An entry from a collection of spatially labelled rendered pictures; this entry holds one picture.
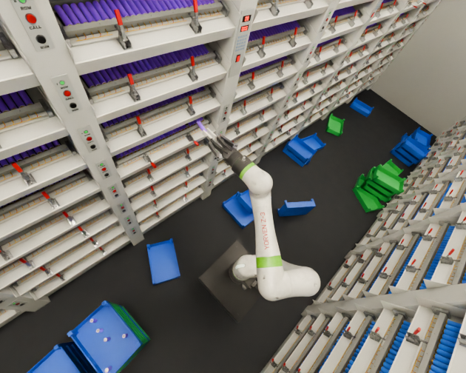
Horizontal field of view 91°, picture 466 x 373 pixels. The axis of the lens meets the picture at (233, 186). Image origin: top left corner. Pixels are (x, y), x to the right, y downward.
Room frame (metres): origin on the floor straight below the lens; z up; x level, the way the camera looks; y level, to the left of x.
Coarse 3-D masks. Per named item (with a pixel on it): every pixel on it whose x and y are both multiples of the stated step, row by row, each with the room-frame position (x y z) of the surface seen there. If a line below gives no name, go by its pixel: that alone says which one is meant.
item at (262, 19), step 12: (264, 0) 1.21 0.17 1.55; (276, 0) 1.22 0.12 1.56; (288, 0) 1.38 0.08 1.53; (300, 0) 1.45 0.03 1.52; (312, 0) 1.52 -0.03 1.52; (324, 0) 1.60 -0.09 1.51; (264, 12) 1.18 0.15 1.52; (276, 12) 1.20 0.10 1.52; (288, 12) 1.30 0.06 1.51; (300, 12) 1.37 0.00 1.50; (312, 12) 1.48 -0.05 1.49; (252, 24) 1.08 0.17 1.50; (264, 24) 1.15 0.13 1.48; (276, 24) 1.24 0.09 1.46
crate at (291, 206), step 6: (288, 204) 1.17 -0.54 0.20; (294, 204) 1.19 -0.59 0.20; (300, 204) 1.22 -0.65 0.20; (306, 204) 1.24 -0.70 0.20; (312, 204) 1.27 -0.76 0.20; (282, 210) 1.14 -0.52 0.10; (288, 210) 1.15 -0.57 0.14; (294, 210) 1.18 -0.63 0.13; (300, 210) 1.21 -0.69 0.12; (306, 210) 1.24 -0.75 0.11; (282, 216) 1.14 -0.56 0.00
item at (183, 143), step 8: (208, 120) 1.00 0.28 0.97; (216, 128) 0.98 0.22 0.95; (184, 136) 0.84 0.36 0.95; (192, 136) 0.86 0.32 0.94; (200, 136) 0.89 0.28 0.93; (152, 144) 0.70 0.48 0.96; (168, 144) 0.74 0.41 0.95; (176, 144) 0.77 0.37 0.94; (184, 144) 0.79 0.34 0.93; (128, 152) 0.59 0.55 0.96; (152, 152) 0.66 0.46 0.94; (160, 152) 0.68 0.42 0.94; (168, 152) 0.70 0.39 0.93; (136, 160) 0.58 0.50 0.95; (152, 160) 0.62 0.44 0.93; (160, 160) 0.66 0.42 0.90; (120, 168) 0.50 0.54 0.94; (128, 168) 0.52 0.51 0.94; (136, 168) 0.54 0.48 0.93; (144, 168) 0.58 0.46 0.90; (120, 176) 0.46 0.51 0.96; (128, 176) 0.50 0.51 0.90
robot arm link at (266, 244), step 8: (256, 200) 0.57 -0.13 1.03; (264, 200) 0.57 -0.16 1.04; (256, 208) 0.53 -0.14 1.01; (264, 208) 0.54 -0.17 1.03; (256, 216) 0.50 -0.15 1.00; (264, 216) 0.50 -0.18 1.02; (256, 224) 0.47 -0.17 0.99; (264, 224) 0.47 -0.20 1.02; (272, 224) 0.49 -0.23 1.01; (256, 232) 0.44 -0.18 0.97; (264, 232) 0.44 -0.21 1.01; (272, 232) 0.45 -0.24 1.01; (256, 240) 0.41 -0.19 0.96; (264, 240) 0.41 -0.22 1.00; (272, 240) 0.42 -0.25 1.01; (256, 248) 0.37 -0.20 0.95; (264, 248) 0.37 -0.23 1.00; (272, 248) 0.38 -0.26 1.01; (256, 256) 0.34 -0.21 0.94; (264, 256) 0.34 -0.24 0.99
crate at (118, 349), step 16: (112, 320) -0.10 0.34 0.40; (80, 336) -0.21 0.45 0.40; (96, 336) -0.18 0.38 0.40; (112, 336) -0.16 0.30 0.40; (128, 336) -0.13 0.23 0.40; (96, 352) -0.24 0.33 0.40; (112, 352) -0.22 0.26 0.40; (128, 352) -0.20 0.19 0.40; (96, 368) -0.29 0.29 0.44; (112, 368) -0.27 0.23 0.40
